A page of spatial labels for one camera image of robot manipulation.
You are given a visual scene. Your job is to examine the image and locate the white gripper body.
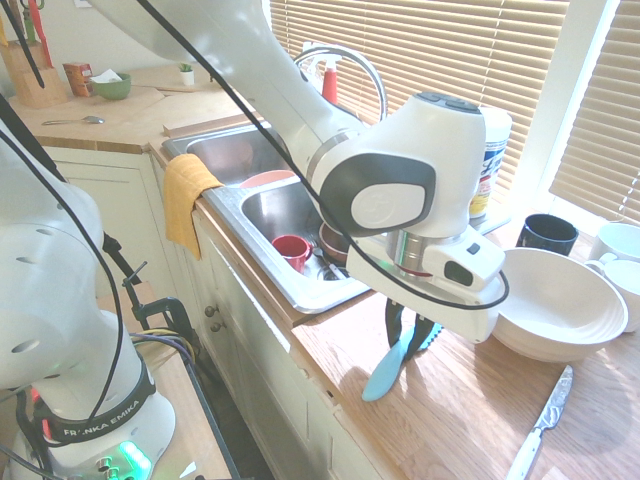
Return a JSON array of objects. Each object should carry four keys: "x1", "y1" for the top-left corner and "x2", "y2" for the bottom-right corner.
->
[{"x1": 346, "y1": 238, "x2": 506, "y2": 345}]

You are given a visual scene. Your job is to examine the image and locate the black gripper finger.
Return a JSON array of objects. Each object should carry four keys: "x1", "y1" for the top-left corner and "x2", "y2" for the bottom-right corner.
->
[
  {"x1": 385, "y1": 298, "x2": 418, "y2": 362},
  {"x1": 415, "y1": 313, "x2": 438, "y2": 352}
]

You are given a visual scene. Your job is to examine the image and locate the teal serrated knife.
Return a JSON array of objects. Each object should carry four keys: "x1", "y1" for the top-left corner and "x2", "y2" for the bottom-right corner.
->
[{"x1": 361, "y1": 322, "x2": 445, "y2": 403}]

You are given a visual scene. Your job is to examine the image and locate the stainless steel sink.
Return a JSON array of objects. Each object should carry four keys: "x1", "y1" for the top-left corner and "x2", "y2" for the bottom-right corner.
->
[{"x1": 159, "y1": 122, "x2": 381, "y2": 316}]

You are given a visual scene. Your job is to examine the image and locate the wooden knife block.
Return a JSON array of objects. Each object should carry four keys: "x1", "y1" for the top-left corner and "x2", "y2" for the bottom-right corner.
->
[{"x1": 0, "y1": 39, "x2": 69, "y2": 110}]

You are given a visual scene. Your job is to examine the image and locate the red knife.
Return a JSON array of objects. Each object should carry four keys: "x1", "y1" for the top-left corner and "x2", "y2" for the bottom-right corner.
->
[{"x1": 27, "y1": 0, "x2": 54, "y2": 69}]

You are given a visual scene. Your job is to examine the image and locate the green knife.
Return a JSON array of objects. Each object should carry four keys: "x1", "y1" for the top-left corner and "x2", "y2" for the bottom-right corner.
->
[{"x1": 19, "y1": 0, "x2": 39, "y2": 44}]

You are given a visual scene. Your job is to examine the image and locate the brown wooden bowl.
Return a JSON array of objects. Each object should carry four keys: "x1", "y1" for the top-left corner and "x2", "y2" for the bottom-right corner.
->
[{"x1": 318, "y1": 222, "x2": 354, "y2": 259}]

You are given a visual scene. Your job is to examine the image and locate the red mug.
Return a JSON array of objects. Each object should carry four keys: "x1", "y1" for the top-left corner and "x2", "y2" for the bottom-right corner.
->
[{"x1": 271, "y1": 234, "x2": 314, "y2": 275}]

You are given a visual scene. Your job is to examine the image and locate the large white bowl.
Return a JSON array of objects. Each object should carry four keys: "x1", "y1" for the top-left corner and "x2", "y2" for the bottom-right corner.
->
[{"x1": 492, "y1": 246, "x2": 629, "y2": 364}]

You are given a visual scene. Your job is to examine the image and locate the black mug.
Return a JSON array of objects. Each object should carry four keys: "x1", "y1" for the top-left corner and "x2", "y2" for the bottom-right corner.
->
[{"x1": 517, "y1": 213, "x2": 580, "y2": 258}]

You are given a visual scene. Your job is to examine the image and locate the cream kitchen cabinet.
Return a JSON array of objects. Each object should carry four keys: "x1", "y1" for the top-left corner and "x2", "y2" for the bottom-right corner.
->
[{"x1": 47, "y1": 144, "x2": 401, "y2": 480}]

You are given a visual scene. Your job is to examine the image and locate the disinfecting wipes canister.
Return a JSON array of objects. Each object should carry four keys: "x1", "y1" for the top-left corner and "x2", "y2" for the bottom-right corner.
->
[{"x1": 468, "y1": 105, "x2": 515, "y2": 220}]

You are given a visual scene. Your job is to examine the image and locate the pink bowl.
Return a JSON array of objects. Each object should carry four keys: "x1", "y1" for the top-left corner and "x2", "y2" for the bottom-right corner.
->
[{"x1": 238, "y1": 169, "x2": 300, "y2": 191}]

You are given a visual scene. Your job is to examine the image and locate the curved metal faucet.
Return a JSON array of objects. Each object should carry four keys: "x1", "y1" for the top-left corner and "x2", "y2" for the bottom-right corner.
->
[{"x1": 292, "y1": 47, "x2": 390, "y2": 124}]

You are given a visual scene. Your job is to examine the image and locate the red spray bottle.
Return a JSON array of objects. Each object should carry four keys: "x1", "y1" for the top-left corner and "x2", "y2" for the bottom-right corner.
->
[{"x1": 321, "y1": 53, "x2": 342, "y2": 106}]

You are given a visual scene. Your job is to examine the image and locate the white mug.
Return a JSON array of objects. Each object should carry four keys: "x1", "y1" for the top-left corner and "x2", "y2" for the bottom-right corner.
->
[
  {"x1": 592, "y1": 222, "x2": 640, "y2": 265},
  {"x1": 583, "y1": 253, "x2": 640, "y2": 334}
]

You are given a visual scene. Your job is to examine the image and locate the yellow dish towel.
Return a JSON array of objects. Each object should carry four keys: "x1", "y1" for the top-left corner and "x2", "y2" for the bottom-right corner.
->
[{"x1": 163, "y1": 153, "x2": 225, "y2": 262}]

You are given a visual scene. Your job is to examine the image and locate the wide wooden window blind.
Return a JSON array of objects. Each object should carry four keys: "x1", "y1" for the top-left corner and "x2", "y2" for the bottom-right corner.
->
[{"x1": 269, "y1": 0, "x2": 571, "y2": 202}]

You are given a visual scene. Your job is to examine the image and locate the black table clamp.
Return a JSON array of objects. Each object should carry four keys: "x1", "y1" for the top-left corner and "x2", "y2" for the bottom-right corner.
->
[{"x1": 102, "y1": 232, "x2": 202, "y2": 352}]

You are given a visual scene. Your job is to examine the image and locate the narrow wooden window blind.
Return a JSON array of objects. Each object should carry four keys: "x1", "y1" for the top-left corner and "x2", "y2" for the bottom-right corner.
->
[{"x1": 548, "y1": 0, "x2": 640, "y2": 224}]

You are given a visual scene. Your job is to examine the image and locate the green bowl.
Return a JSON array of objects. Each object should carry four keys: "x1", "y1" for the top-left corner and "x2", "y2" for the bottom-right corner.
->
[{"x1": 91, "y1": 72, "x2": 133, "y2": 102}]

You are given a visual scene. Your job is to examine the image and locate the metal spoon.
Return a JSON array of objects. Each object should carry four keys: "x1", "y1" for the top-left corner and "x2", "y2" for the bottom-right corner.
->
[{"x1": 41, "y1": 115, "x2": 107, "y2": 127}]

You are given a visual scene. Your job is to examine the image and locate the orange cardboard box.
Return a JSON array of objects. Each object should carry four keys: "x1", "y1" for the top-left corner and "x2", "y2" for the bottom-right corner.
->
[{"x1": 62, "y1": 61, "x2": 95, "y2": 98}]

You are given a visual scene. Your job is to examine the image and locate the white-handled utensil with rivets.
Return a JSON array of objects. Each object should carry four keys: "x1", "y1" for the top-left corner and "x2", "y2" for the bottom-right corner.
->
[{"x1": 311, "y1": 243, "x2": 347, "y2": 281}]

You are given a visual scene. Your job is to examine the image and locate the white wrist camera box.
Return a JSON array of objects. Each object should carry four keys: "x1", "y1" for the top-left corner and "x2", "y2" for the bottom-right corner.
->
[{"x1": 422, "y1": 238, "x2": 507, "y2": 292}]

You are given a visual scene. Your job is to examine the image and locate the white-handled steak knife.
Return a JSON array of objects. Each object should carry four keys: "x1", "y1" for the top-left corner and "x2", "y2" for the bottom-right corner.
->
[{"x1": 505, "y1": 364, "x2": 575, "y2": 480}]

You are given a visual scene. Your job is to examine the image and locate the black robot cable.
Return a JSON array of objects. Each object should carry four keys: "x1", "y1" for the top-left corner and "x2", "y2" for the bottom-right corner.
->
[
  {"x1": 0, "y1": 0, "x2": 125, "y2": 424},
  {"x1": 133, "y1": 0, "x2": 511, "y2": 311}
]

